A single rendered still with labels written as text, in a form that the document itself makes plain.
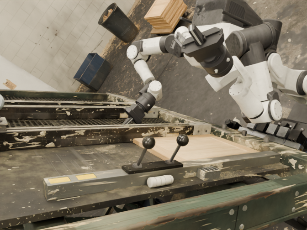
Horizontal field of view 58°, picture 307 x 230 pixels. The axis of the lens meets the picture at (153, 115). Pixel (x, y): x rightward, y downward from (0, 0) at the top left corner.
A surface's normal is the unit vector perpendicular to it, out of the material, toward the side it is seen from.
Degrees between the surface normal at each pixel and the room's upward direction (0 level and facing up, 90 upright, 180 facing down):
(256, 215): 90
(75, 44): 90
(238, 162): 90
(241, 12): 90
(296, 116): 0
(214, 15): 23
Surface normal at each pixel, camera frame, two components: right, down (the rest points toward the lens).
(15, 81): 0.51, 0.22
